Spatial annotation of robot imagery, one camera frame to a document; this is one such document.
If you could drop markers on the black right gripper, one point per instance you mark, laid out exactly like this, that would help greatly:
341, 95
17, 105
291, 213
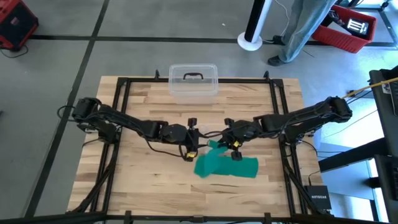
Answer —
242, 133

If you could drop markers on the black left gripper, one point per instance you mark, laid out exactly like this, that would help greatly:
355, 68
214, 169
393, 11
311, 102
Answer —
174, 133

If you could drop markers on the green elastic bandage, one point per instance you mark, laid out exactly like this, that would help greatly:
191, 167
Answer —
230, 168

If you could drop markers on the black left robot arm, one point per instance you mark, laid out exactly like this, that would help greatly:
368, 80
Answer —
124, 119

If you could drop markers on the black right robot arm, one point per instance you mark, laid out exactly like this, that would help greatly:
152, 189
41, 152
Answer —
295, 119

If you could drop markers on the clear plastic storage box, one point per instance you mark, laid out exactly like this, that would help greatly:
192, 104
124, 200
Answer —
194, 100

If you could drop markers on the black Netgear router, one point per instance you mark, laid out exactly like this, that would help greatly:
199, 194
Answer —
318, 197

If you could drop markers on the black metal crossbar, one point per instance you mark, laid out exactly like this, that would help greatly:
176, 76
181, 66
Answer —
351, 155

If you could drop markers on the person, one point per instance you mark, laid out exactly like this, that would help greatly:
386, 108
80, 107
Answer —
298, 31

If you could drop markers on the red plastic crate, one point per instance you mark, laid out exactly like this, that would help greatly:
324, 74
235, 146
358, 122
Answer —
339, 40

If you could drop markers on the black desk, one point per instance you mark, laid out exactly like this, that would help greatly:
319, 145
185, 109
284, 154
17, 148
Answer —
384, 124

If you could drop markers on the small black device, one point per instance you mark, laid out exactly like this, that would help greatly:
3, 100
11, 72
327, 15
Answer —
335, 16

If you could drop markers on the black device with white stripes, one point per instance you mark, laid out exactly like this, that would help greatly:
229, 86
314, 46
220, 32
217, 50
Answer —
357, 29

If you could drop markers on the red and black case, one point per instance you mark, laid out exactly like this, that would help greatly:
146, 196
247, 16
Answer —
18, 28

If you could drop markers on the black metal table frame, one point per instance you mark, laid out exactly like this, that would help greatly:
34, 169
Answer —
248, 80

